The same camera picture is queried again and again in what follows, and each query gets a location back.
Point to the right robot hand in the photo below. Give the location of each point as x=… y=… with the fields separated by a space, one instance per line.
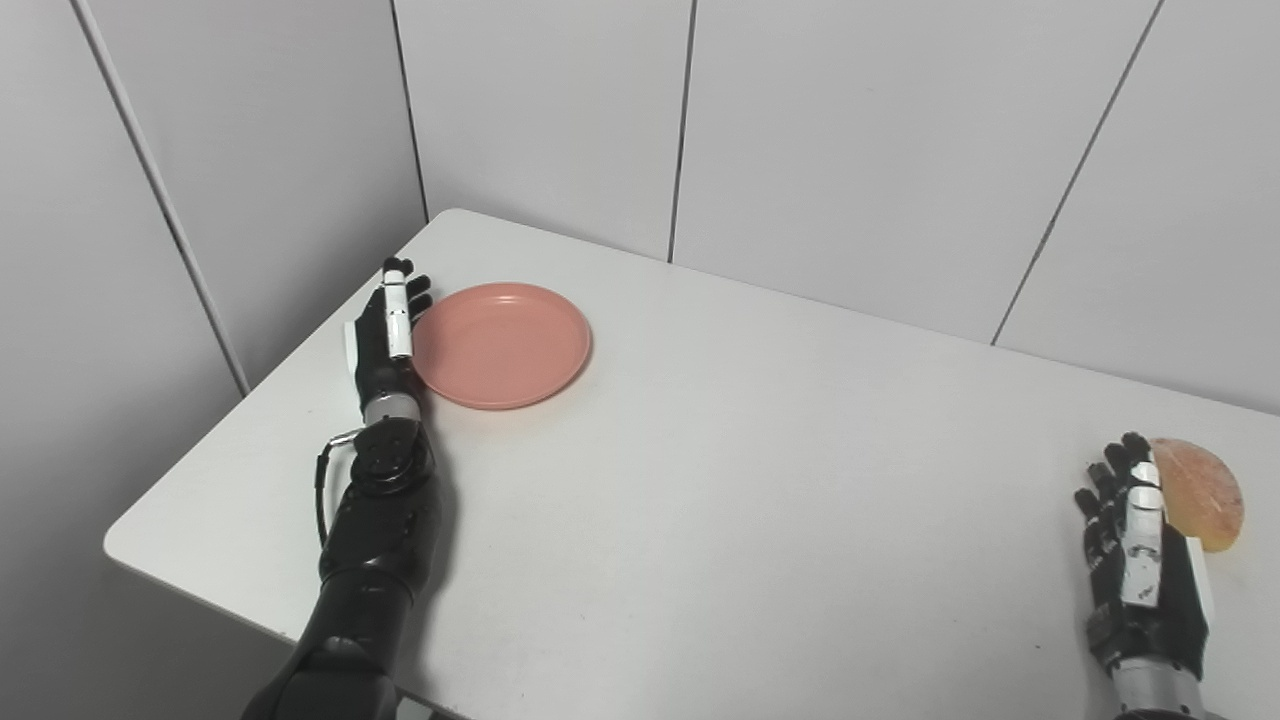
x=1140 y=560

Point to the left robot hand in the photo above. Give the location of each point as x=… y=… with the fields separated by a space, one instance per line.
x=385 y=340

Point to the bread roll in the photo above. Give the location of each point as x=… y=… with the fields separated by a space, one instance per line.
x=1200 y=495

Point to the pink plate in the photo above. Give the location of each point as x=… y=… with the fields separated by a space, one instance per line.
x=500 y=345

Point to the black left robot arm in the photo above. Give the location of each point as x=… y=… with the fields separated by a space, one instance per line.
x=370 y=560

